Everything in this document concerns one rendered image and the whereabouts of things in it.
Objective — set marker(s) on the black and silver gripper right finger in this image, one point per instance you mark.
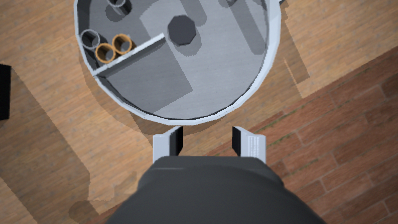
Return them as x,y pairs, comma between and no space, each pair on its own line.
245,143

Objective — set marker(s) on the bronze bushing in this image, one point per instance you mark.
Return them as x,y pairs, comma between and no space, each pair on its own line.
101,51
118,40

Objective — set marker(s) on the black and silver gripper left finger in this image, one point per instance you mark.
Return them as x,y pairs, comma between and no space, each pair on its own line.
168,144

